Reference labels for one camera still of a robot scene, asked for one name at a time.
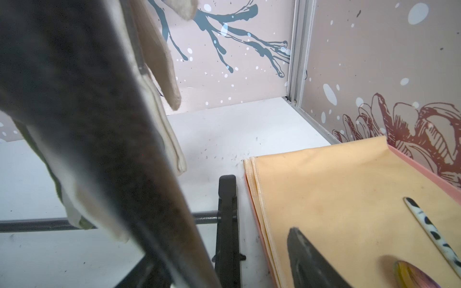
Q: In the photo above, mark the green-striped leather glove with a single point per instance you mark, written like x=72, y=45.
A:
x=108, y=144

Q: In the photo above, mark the cream knitted glove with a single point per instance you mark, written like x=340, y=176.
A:
x=156, y=54

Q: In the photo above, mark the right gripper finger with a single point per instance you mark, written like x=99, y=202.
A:
x=309, y=268

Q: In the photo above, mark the iridescent spoon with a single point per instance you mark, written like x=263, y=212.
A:
x=409, y=276

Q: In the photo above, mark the tan pink-edged placemat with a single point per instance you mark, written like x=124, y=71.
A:
x=348, y=201

